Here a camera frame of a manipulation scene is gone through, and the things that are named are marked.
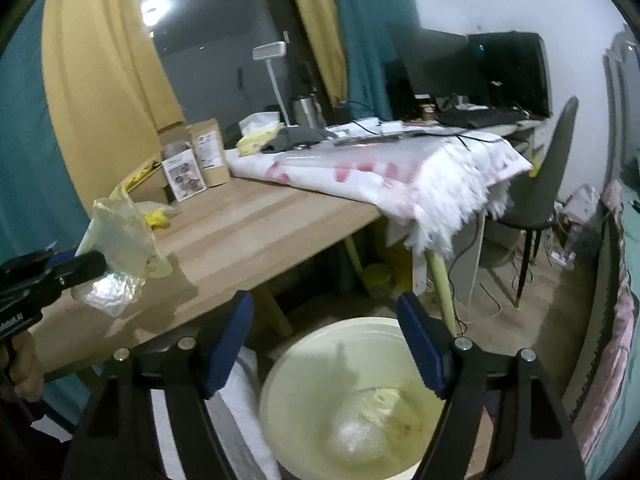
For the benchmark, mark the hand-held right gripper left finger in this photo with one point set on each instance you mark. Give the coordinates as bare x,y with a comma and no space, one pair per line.
227,347

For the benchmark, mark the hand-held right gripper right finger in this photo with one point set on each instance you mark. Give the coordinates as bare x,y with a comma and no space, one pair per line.
422,347

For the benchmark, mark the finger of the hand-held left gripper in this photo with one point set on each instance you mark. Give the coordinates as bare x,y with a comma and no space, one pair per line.
80,266

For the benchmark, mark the clear yellowish plastic bag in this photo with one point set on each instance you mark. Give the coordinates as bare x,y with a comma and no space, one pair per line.
122,240

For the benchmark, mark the small yellow plastic bag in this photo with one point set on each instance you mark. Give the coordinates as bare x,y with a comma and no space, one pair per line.
157,217

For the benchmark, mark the cream plastic trash bin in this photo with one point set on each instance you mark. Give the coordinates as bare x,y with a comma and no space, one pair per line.
310,390

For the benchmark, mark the white plastic wrap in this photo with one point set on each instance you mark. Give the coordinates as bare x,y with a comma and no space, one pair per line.
357,435

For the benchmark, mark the person's left hand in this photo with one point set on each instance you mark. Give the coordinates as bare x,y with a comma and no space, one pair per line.
27,367

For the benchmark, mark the pale wooden table leg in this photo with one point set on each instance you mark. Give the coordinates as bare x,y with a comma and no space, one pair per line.
442,290

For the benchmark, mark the white cushion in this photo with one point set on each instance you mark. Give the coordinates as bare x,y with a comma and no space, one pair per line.
240,410

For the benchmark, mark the yellow bucket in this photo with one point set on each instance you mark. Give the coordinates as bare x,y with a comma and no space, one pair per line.
377,277

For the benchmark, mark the low open cardboard box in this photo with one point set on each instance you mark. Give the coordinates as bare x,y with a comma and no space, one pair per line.
150,190

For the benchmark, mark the food container with yellow contents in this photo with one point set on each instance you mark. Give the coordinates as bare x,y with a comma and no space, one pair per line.
142,172

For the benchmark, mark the teal curtain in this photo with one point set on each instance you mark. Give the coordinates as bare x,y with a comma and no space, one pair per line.
370,25
30,160

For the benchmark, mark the white printed box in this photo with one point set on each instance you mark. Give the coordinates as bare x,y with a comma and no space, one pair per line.
184,177

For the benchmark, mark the tall cardboard box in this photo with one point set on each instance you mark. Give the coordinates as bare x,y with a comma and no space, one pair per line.
172,132

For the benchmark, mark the white pink floral cloth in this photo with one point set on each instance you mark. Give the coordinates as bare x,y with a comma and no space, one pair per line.
400,180

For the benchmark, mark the kraft paper pouch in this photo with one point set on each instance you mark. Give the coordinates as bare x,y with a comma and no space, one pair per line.
210,155

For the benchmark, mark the wide yellow curtain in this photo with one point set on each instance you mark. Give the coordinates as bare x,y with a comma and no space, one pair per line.
100,85

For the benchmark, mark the pink printed blanket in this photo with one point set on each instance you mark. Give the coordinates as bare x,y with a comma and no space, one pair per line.
607,340

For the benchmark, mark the grey upholstered bed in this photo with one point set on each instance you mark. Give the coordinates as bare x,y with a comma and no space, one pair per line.
617,335

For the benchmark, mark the grey chair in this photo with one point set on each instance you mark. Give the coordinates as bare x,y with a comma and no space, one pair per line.
545,185

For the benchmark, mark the yellow tissue pack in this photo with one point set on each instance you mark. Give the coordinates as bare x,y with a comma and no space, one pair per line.
255,137

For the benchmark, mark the flat black device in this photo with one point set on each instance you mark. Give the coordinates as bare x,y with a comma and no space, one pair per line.
365,140

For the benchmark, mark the grey cloth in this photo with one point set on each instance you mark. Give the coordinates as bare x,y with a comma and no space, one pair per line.
295,137

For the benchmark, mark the white power adapter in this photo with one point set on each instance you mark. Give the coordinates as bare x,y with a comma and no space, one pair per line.
375,125

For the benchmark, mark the small brown jar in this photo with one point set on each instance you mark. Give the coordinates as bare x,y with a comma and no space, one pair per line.
427,111

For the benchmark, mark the black keyboard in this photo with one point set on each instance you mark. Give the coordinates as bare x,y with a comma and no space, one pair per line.
480,117

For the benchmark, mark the white desk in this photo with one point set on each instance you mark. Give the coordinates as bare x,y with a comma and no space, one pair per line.
537,135

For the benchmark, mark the steel kettle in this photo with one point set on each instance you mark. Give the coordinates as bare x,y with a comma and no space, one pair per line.
306,112

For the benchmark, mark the black angled monitor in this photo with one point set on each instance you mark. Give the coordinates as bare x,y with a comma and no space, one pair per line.
435,65

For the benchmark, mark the white desk lamp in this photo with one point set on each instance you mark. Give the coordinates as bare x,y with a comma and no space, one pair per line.
272,52

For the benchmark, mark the black computer monitor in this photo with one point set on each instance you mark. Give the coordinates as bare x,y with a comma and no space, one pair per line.
515,70

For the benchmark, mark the narrow yellow curtain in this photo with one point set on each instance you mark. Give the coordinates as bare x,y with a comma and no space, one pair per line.
315,25

